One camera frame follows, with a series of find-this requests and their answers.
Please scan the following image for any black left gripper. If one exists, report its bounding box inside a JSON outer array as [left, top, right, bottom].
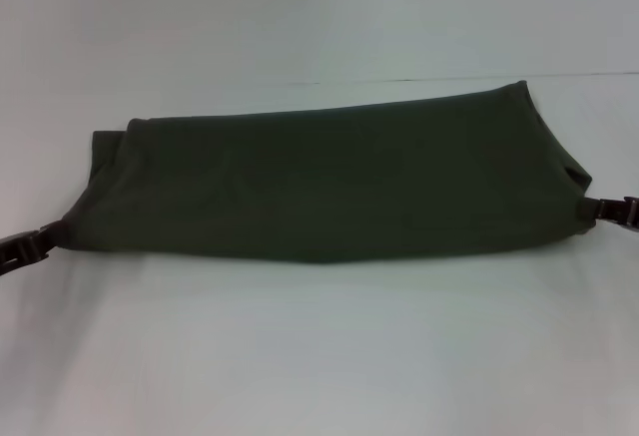
[[0, 218, 72, 283]]

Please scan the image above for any dark green shirt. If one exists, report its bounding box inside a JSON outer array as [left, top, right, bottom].
[[63, 79, 598, 265]]

